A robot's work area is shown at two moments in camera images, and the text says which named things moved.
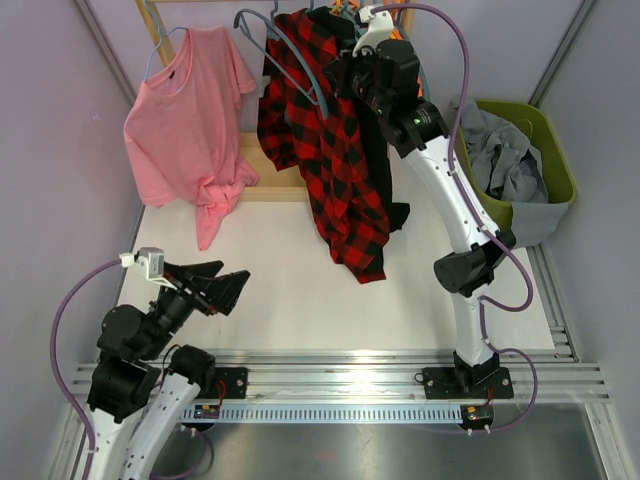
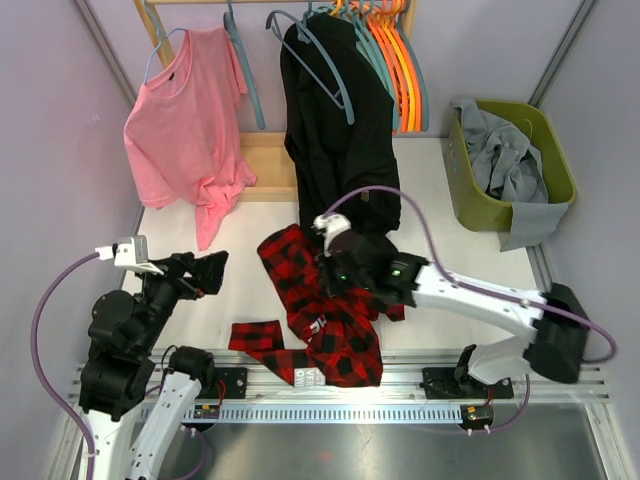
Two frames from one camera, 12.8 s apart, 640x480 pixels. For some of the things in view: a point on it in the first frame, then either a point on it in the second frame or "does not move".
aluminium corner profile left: x=106 y=49 does not move
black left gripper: x=220 y=294 → x=207 y=272
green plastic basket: x=548 y=143 does not move
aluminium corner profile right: x=564 y=52 does not move
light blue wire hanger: x=161 y=35 does not move
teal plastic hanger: x=270 y=23 → x=232 y=28
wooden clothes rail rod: x=237 y=1 does not move
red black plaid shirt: x=309 y=118 → x=343 y=348
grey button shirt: x=512 y=171 does not move
